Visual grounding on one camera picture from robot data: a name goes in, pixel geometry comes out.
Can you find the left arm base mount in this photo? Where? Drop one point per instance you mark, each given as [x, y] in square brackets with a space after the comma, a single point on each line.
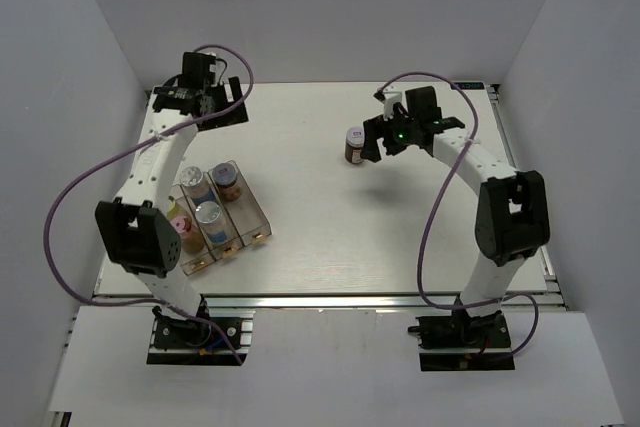
[178, 342]

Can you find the pink cap spice bottle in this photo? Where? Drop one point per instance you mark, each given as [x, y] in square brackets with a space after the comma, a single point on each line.
[191, 239]

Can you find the white blue label shaker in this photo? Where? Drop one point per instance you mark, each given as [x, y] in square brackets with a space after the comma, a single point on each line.
[210, 217]

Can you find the silver lid white shaker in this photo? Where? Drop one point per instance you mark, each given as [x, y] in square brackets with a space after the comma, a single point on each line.
[195, 186]

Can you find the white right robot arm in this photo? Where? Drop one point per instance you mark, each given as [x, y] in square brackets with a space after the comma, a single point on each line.
[488, 178]

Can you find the blue right corner sticker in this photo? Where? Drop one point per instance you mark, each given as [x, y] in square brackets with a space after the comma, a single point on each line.
[470, 85]

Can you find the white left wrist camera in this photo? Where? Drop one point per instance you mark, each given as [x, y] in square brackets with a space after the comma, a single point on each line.
[215, 68]

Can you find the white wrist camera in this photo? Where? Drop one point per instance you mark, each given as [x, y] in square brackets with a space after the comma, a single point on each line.
[388, 99]
[215, 68]

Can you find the dark sauce jar white lid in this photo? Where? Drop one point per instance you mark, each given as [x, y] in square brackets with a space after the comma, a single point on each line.
[354, 143]

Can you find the orange label jar white lid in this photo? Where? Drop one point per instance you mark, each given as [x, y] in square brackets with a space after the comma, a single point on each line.
[225, 177]

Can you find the aluminium front table rail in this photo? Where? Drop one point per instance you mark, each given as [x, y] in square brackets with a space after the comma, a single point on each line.
[544, 300]

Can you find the yellow cap spice bottle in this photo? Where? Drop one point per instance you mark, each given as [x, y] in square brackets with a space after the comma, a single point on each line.
[174, 209]

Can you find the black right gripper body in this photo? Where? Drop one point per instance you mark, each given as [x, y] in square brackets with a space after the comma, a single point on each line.
[398, 132]

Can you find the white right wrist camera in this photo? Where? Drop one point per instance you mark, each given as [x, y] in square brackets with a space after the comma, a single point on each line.
[388, 99]

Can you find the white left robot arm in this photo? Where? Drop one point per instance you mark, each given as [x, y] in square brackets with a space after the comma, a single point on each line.
[134, 227]

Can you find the clear brown organizer tray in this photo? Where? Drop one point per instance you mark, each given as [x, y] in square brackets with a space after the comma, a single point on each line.
[246, 224]

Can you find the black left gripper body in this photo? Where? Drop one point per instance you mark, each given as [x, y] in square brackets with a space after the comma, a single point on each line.
[233, 116]

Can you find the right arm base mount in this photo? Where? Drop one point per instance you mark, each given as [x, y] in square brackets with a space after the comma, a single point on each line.
[455, 343]

